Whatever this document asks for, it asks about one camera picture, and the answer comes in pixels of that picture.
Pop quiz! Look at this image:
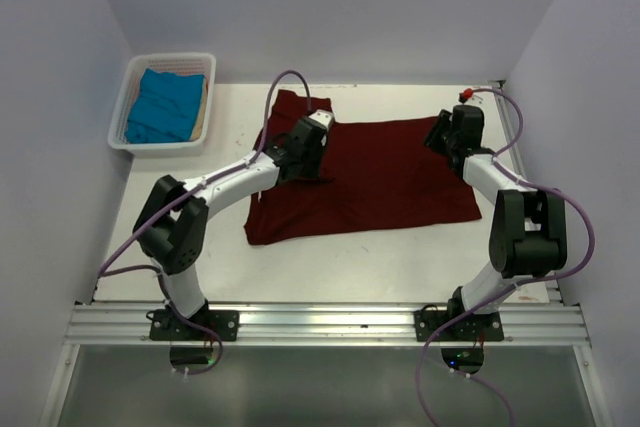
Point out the dark red t shirt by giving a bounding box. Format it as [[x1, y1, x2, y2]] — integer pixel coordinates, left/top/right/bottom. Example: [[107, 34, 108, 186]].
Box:
[[244, 117, 481, 246]]

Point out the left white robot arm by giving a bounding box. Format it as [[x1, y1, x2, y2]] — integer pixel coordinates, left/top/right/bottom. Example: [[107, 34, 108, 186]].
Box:
[[133, 110, 334, 340]]

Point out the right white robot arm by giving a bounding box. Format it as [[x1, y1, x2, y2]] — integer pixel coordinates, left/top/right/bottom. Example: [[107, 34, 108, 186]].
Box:
[[424, 105, 567, 340]]

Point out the blue t shirt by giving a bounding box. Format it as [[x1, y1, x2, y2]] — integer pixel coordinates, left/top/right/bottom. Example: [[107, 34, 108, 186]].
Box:
[[124, 68, 208, 145]]

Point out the white plastic basket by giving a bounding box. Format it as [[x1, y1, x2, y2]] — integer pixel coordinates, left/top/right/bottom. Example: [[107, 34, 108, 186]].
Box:
[[108, 53, 216, 158]]

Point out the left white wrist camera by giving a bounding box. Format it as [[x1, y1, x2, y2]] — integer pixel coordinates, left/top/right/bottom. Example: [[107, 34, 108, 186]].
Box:
[[308, 109, 335, 131]]

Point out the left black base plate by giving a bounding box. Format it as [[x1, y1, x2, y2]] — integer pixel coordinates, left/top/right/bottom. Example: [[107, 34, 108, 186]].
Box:
[[145, 308, 240, 342]]

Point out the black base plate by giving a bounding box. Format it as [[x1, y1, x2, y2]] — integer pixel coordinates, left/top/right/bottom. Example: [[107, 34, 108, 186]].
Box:
[[413, 304, 505, 342], [145, 308, 240, 342]]

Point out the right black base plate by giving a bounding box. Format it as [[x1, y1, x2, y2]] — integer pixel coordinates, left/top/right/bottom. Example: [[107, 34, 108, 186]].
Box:
[[413, 304, 505, 342]]

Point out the aluminium mounting rail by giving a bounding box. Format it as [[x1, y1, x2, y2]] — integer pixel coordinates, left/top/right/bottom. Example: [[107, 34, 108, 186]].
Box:
[[64, 302, 590, 347]]

